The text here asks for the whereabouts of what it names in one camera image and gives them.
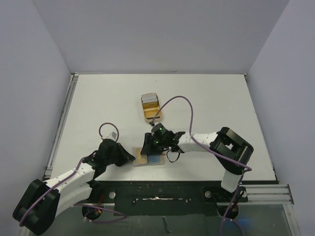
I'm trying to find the aluminium extrusion rail left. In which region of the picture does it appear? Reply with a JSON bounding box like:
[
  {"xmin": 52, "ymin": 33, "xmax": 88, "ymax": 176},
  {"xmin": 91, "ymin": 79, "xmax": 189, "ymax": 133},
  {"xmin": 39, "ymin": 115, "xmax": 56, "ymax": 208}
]
[{"xmin": 46, "ymin": 73, "xmax": 79, "ymax": 171}]

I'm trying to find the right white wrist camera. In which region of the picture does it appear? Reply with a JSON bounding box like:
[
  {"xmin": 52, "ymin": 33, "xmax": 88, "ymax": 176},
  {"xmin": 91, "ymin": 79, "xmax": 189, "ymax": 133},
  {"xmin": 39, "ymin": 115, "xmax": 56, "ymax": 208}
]
[{"xmin": 149, "ymin": 120, "xmax": 158, "ymax": 127}]

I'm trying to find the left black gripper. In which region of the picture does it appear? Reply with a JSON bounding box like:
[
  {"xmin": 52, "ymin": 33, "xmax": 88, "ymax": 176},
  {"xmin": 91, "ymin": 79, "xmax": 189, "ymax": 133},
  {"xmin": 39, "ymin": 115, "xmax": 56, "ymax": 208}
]
[{"xmin": 105, "ymin": 142, "xmax": 135, "ymax": 167}]

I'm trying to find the tan oval wooden tray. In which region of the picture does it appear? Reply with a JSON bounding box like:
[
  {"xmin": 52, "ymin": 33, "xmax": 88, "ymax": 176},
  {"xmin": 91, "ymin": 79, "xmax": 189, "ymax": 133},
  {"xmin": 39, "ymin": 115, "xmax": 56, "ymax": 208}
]
[{"xmin": 141, "ymin": 102, "xmax": 160, "ymax": 123}]

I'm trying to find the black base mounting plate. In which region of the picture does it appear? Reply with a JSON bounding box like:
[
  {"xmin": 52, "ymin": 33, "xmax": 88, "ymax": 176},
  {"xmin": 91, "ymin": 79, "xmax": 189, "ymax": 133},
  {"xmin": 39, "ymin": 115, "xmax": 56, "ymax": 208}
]
[{"xmin": 82, "ymin": 181, "xmax": 248, "ymax": 216}]

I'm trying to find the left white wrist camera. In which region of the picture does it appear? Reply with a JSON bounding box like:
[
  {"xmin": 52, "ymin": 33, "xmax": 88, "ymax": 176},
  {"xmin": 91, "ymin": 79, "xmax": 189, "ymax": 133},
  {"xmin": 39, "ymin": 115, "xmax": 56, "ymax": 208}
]
[{"xmin": 103, "ymin": 132, "xmax": 118, "ymax": 142}]

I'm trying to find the stack of credit cards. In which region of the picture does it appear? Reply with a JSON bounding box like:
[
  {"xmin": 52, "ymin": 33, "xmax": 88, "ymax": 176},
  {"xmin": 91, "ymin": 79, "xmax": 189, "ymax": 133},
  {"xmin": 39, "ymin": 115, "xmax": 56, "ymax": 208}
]
[{"xmin": 141, "ymin": 93, "xmax": 158, "ymax": 106}]

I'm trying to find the short black cable loop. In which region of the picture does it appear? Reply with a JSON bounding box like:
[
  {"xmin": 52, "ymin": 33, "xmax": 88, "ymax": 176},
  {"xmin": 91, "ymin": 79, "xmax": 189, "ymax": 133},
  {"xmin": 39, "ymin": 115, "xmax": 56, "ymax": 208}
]
[{"xmin": 166, "ymin": 149, "xmax": 182, "ymax": 163}]

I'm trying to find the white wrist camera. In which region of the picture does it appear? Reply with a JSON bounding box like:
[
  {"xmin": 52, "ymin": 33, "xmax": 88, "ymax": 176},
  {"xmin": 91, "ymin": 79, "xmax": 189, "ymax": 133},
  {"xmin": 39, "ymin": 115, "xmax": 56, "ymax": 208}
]
[
  {"xmin": 149, "ymin": 120, "xmax": 158, "ymax": 127},
  {"xmin": 103, "ymin": 132, "xmax": 118, "ymax": 142}
]

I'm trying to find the gold credit card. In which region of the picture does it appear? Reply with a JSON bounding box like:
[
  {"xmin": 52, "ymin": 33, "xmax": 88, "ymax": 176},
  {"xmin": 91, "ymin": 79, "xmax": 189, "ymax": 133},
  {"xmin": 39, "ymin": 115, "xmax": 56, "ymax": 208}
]
[{"xmin": 133, "ymin": 154, "xmax": 149, "ymax": 166}]

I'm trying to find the beige leather card holder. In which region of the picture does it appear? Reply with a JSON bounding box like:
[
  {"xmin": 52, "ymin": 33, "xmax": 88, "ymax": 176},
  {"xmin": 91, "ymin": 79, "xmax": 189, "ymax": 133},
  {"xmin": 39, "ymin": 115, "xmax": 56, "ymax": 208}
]
[{"xmin": 132, "ymin": 147, "xmax": 165, "ymax": 167}]

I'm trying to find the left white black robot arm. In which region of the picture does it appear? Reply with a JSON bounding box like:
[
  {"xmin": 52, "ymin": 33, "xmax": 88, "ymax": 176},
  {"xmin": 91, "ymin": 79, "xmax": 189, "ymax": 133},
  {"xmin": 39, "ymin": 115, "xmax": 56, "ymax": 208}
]
[{"xmin": 13, "ymin": 139, "xmax": 135, "ymax": 236}]

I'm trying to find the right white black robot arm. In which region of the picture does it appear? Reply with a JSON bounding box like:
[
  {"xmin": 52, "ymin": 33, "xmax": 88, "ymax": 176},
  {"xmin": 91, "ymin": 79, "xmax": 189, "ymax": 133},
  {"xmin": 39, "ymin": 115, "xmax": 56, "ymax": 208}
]
[{"xmin": 140, "ymin": 123, "xmax": 254, "ymax": 201}]

